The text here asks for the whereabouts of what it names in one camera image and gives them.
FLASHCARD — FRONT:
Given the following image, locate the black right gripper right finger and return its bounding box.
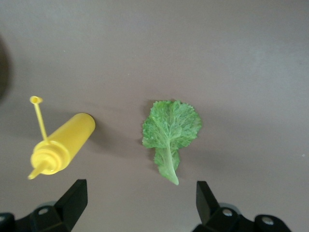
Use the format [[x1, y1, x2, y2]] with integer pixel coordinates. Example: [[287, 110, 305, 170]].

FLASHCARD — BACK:
[[193, 180, 294, 232]]

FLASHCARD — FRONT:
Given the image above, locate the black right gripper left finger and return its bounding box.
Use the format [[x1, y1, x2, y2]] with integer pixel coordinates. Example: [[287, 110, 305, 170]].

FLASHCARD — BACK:
[[0, 179, 87, 232]]

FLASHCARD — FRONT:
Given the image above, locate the yellow squeeze bottle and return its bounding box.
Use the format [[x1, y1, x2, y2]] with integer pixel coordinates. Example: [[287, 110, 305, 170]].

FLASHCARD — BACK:
[[28, 96, 97, 180]]

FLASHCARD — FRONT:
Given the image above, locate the green lettuce leaf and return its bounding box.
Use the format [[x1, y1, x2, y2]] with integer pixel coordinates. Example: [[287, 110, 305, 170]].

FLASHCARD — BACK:
[[141, 100, 203, 186]]

